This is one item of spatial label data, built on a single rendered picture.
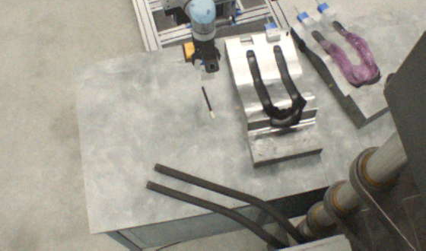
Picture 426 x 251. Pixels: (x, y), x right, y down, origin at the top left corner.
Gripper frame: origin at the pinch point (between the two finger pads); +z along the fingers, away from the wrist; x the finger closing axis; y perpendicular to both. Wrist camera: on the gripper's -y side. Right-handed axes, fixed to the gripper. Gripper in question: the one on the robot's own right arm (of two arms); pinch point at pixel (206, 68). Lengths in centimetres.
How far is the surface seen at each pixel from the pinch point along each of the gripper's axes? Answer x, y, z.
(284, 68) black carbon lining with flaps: -29.6, -2.2, 7.2
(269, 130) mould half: -18.1, -24.8, 8.8
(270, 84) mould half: -22.4, -8.0, 6.0
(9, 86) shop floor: 116, 68, 95
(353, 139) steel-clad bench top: -50, -33, 15
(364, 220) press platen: -27, -69, -34
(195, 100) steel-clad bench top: 5.6, -4.5, 15.0
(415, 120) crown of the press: -18, -64, -92
